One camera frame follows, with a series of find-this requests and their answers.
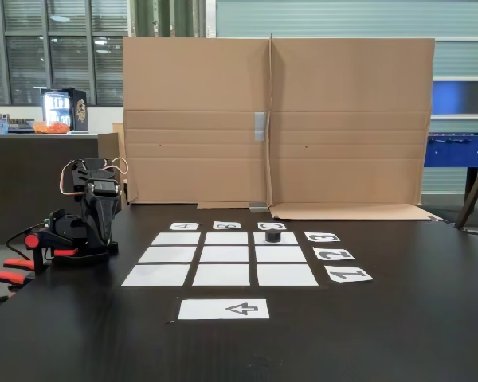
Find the white paper grid square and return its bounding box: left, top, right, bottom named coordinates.
left=204, top=232, right=249, bottom=246
left=138, top=246, right=198, bottom=263
left=192, top=264, right=251, bottom=287
left=121, top=264, right=191, bottom=287
left=255, top=246, right=308, bottom=263
left=253, top=232, right=300, bottom=246
left=257, top=264, right=319, bottom=287
left=199, top=246, right=250, bottom=263
left=151, top=232, right=202, bottom=246

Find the motor controller board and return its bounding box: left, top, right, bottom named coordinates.
left=43, top=207, right=65, bottom=232

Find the red and black clamp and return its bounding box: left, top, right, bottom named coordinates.
left=24, top=228, right=81, bottom=276

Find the dark brown counter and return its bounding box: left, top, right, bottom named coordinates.
left=0, top=132, right=120, bottom=246

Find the orange snack bag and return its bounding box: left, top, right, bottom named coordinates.
left=32, top=120, right=72, bottom=135

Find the black mini fridge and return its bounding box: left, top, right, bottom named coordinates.
left=40, top=87, right=90, bottom=134

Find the white arrow paper sheet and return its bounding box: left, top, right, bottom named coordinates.
left=178, top=298, right=271, bottom=321

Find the brown cardboard panel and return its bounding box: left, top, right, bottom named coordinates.
left=268, top=33, right=441, bottom=221
left=112, top=36, right=272, bottom=211

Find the paper label number 3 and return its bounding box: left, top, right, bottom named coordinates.
left=304, top=232, right=342, bottom=243

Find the paper label number 2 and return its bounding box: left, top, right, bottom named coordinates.
left=312, top=247, right=356, bottom=262

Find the paper label number 1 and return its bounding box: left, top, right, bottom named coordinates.
left=324, top=267, right=375, bottom=284

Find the blue foosball table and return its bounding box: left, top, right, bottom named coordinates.
left=423, top=131, right=478, bottom=206

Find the brown wooden leg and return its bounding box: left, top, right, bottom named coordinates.
left=454, top=148, right=478, bottom=231

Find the black cable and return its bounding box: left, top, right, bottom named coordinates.
left=5, top=225, right=39, bottom=260

